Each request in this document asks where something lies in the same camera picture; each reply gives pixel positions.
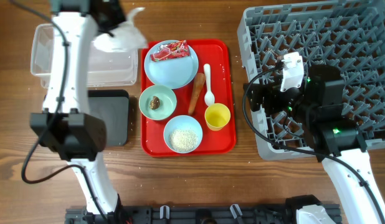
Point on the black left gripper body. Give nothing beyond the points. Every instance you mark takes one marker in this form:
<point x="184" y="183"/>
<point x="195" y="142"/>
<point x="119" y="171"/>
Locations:
<point x="114" y="15"/>

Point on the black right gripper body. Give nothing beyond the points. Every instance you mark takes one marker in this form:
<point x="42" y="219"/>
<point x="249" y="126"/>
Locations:
<point x="277" y="101"/>

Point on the white napkin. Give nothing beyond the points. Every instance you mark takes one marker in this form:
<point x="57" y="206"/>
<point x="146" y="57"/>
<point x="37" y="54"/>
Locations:
<point x="126" y="37"/>

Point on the red snack wrapper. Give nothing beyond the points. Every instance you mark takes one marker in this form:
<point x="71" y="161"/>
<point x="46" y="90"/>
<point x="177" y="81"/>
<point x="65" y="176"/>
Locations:
<point x="173" y="50"/>

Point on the light blue rice bowl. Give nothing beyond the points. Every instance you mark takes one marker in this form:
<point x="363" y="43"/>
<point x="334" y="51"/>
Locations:
<point x="182" y="122"/>

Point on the white rice pile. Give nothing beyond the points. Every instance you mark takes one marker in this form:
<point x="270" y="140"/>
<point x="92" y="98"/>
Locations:
<point x="183" y="140"/>

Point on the brown food lump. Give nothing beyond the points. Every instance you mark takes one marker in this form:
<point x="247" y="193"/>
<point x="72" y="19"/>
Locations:
<point x="155" y="103"/>

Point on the green bowl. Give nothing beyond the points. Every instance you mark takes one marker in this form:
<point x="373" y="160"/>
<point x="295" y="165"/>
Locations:
<point x="168" y="102"/>

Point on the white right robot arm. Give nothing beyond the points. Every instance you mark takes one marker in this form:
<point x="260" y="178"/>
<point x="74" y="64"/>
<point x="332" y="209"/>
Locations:
<point x="334" y="139"/>

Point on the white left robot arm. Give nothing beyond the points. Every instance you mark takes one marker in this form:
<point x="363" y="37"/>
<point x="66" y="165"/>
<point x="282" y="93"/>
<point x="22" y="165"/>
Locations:
<point x="65" y="125"/>

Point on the grey dishwasher rack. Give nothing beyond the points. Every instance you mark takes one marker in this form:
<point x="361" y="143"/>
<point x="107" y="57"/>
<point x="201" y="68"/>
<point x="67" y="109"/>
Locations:
<point x="349" y="35"/>

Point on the yellow plastic cup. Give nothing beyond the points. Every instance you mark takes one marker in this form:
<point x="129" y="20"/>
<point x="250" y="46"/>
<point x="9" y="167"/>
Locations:
<point x="217" y="116"/>

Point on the clear plastic bin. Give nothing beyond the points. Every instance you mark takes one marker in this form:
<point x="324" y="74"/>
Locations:
<point x="104" y="69"/>

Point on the white plastic spoon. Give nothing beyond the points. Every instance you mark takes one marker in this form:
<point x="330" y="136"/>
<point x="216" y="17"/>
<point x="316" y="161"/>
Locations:
<point x="209" y="97"/>

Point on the orange carrot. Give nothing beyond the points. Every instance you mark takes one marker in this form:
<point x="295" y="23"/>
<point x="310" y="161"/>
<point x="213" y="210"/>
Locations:
<point x="198" y="84"/>

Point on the red plastic tray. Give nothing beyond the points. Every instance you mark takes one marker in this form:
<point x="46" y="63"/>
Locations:
<point x="215" y="53"/>

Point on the light blue plate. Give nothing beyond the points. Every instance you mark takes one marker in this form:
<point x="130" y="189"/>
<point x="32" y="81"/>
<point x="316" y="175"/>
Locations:
<point x="173" y="73"/>

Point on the black tray bin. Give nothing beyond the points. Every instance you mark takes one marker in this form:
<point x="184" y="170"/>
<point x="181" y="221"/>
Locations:
<point x="111" y="106"/>

